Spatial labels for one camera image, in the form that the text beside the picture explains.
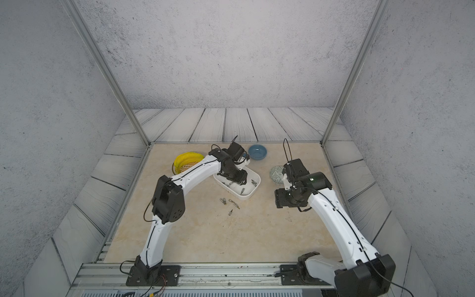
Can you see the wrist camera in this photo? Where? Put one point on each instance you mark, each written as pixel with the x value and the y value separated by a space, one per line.
pixel 293 170
pixel 237 153

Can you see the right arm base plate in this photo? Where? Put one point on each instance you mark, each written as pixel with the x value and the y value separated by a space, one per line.
pixel 293 274

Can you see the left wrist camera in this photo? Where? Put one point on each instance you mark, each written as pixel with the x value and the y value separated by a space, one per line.
pixel 237 153

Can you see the aluminium frame post right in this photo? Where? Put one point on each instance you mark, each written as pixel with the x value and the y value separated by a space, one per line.
pixel 364 49

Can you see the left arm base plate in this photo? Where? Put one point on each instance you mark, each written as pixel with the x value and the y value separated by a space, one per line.
pixel 153 275

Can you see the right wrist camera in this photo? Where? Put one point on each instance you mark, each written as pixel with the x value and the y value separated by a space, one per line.
pixel 293 170

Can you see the aluminium front rail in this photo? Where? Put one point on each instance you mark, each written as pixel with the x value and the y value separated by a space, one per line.
pixel 194 279

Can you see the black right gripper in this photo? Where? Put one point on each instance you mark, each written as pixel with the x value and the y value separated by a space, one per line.
pixel 280 200

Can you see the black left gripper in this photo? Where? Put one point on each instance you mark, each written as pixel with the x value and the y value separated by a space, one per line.
pixel 241 179

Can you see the white plastic storage box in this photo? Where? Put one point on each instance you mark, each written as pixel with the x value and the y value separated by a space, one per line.
pixel 235 189

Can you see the blue ceramic bowl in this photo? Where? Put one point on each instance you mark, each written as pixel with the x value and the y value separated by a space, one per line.
pixel 257 152

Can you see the aluminium frame post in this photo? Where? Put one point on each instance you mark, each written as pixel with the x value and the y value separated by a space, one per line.
pixel 364 49
pixel 82 29

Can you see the aluminium frame post left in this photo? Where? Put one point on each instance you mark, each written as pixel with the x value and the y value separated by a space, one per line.
pixel 82 29

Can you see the yellow banana bunch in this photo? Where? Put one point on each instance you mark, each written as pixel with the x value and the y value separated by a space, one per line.
pixel 185 161

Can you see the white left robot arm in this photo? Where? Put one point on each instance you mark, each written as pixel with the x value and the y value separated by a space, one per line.
pixel 168 202

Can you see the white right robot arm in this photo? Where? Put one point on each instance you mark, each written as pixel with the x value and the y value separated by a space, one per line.
pixel 362 272

